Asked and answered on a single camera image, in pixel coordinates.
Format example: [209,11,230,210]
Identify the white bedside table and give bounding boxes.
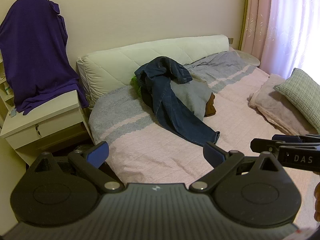
[0,89,95,166]

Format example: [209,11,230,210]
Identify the green garment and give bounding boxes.
[130,75,143,98]

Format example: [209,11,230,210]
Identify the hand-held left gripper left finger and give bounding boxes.
[27,141,125,194]

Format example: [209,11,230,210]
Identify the white shelf unit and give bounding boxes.
[0,55,16,123]

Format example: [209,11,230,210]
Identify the bed with pink blanket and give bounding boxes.
[88,46,320,230]

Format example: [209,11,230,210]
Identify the brown garment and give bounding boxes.
[204,92,217,117]

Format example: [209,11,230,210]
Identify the pink pillow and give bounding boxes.
[248,74,320,136]

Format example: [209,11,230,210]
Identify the green checked pillow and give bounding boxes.
[273,68,320,130]

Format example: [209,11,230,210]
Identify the black garment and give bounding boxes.
[141,85,156,108]

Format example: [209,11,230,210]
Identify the grey shirt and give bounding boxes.
[170,79,212,121]

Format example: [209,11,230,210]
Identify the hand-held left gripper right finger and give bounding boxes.
[189,142,286,194]

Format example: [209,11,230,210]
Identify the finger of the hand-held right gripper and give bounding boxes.
[250,138,304,153]
[272,134,320,143]

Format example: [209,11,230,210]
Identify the dark blue jeans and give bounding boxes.
[134,56,220,147]

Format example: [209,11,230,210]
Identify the long white quilted cushion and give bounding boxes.
[76,34,230,108]

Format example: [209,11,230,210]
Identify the purple cloth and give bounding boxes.
[0,0,90,116]

